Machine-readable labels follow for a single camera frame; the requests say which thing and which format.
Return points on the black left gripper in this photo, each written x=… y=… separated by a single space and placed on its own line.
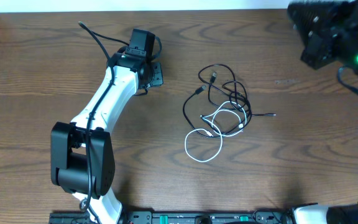
x=156 y=74

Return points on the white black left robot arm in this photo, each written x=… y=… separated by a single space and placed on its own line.
x=82 y=159

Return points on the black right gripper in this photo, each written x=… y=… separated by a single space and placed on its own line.
x=319 y=45

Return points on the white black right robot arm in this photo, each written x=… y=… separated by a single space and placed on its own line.
x=316 y=213

